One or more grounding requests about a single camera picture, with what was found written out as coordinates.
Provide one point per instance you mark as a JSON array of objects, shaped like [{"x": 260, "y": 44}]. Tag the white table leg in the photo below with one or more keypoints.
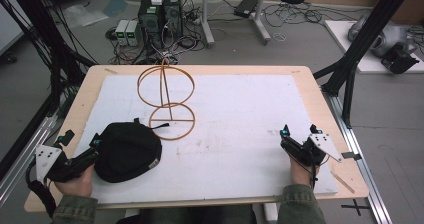
[{"x": 270, "y": 212}]

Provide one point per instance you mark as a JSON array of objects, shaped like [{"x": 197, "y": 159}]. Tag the grey bench power supply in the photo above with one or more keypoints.
[
  {"x": 121, "y": 32},
  {"x": 132, "y": 33}
]

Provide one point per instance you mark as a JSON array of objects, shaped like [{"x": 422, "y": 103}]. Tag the clear plastic sheet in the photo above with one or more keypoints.
[{"x": 85, "y": 15}]

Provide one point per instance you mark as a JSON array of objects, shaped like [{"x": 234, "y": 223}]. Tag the person's right hand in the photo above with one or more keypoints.
[{"x": 300, "y": 174}]

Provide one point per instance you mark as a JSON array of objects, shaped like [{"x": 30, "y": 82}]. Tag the black tape piece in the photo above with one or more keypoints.
[{"x": 351, "y": 156}]

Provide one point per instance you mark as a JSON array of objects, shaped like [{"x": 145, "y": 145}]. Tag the black tape cross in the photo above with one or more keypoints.
[{"x": 356, "y": 206}]

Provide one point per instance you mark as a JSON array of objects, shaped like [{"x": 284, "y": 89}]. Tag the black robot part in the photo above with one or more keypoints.
[{"x": 400, "y": 61}]

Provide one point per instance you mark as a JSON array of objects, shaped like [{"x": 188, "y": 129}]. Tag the white foam mat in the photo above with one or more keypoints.
[{"x": 233, "y": 144}]

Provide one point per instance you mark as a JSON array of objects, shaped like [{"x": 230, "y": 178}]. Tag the white platform board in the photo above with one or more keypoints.
[{"x": 343, "y": 40}]

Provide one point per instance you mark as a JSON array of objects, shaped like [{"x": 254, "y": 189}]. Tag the aluminium frame rail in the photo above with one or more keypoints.
[
  {"x": 23, "y": 165},
  {"x": 363, "y": 157}
]

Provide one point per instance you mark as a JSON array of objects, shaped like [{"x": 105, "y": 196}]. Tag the grey robot shell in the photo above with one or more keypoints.
[{"x": 383, "y": 37}]

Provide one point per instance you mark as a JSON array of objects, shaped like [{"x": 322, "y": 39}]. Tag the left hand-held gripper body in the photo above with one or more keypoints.
[{"x": 46, "y": 160}]

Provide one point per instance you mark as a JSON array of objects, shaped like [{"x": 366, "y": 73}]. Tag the person's left hand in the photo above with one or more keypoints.
[{"x": 76, "y": 185}]

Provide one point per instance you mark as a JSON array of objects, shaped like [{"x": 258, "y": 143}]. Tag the black cap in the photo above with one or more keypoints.
[{"x": 128, "y": 152}]

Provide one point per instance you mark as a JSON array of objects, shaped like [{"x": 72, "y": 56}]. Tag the grey desk leg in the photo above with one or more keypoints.
[
  {"x": 206, "y": 17},
  {"x": 261, "y": 17}
]

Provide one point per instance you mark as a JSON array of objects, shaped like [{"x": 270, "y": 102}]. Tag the flat black device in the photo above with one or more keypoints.
[{"x": 246, "y": 7}]

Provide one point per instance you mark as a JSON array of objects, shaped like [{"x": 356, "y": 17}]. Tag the thin wooden stick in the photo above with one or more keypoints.
[{"x": 343, "y": 183}]

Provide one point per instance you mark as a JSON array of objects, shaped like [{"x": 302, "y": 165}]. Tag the black computer tower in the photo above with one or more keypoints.
[
  {"x": 150, "y": 22},
  {"x": 173, "y": 14}
]

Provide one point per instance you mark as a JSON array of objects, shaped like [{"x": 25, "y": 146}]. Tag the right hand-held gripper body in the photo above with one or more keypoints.
[{"x": 301, "y": 152}]

